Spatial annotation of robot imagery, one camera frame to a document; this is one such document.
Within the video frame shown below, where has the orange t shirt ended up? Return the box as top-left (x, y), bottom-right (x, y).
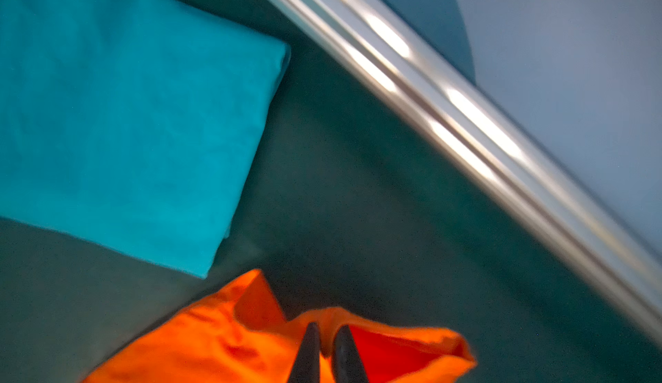
top-left (88, 269), bottom-right (477, 382)

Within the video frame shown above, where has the folded teal t shirt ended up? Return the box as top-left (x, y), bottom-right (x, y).
top-left (1, 0), bottom-right (291, 278)

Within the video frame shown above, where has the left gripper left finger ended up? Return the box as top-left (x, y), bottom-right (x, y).
top-left (286, 323), bottom-right (321, 383)

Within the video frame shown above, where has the aluminium back frame rail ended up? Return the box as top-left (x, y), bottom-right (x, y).
top-left (268, 0), bottom-right (661, 342)

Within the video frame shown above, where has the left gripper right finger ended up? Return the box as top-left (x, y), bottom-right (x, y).
top-left (332, 325), bottom-right (369, 383)

